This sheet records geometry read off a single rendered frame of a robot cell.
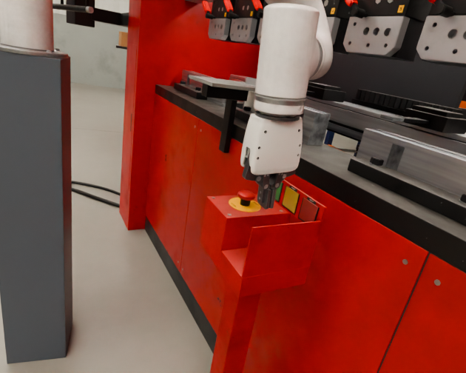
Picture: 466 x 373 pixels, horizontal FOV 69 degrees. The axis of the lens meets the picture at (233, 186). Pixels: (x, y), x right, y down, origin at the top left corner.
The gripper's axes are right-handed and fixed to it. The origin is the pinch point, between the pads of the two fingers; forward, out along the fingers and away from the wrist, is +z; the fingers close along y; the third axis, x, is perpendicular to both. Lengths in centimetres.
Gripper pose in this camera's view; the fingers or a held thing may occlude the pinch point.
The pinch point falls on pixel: (266, 196)
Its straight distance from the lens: 63.5
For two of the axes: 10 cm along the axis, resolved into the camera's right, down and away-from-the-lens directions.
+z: -0.8, 9.2, 3.9
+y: -8.9, 1.0, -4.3
